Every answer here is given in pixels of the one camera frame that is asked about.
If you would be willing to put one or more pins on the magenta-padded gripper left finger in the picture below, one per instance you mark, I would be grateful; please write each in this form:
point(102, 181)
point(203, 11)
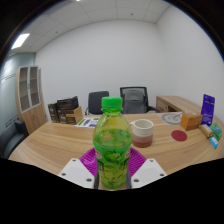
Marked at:
point(76, 171)

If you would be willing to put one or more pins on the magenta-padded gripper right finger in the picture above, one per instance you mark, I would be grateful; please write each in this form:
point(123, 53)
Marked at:
point(148, 171)

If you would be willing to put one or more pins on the green drink bottle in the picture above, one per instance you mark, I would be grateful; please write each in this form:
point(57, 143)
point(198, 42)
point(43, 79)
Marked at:
point(112, 150)

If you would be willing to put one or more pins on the white and pink mug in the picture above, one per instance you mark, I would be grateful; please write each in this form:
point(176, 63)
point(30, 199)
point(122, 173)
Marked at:
point(143, 131)

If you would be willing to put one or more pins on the flat round red coaster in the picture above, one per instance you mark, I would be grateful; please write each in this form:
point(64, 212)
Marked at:
point(179, 135)

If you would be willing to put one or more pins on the white green purple leaflet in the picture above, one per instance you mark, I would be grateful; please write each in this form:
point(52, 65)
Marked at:
point(87, 122)

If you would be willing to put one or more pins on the tan cardboard box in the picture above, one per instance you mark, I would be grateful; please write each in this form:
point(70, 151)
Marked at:
point(75, 117)

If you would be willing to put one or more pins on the brown rectangular box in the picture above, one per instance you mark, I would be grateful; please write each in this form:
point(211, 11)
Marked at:
point(191, 121)

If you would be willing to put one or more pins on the dark printed box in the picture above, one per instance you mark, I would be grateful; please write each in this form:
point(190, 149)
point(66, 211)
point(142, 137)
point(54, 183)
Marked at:
point(63, 106)

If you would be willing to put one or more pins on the wooden shelf cabinet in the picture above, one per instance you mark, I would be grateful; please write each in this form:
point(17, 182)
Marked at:
point(33, 116)

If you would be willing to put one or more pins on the small blue packet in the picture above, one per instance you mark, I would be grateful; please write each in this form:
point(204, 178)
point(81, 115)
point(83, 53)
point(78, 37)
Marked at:
point(214, 142)

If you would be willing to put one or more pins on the black office chair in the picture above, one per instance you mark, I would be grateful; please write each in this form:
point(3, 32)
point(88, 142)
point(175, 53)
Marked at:
point(96, 101)

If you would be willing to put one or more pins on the black mesh chair, grey backrest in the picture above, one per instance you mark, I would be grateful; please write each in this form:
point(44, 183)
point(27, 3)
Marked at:
point(135, 100)

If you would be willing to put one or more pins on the black armchair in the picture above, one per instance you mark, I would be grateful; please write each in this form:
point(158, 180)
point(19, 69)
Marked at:
point(11, 138)

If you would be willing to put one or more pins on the wooden side desk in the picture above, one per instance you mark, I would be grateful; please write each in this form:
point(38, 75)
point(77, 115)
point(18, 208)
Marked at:
point(173, 102)

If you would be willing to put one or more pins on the green flat packet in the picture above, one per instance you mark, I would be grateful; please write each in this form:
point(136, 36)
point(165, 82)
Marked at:
point(217, 130)

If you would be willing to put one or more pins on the purple hanging package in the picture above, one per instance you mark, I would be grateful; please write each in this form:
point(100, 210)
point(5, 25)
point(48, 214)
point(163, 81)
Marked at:
point(208, 110)

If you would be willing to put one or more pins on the rectangular ceiling light panel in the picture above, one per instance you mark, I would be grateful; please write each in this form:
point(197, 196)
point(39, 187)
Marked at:
point(20, 40)

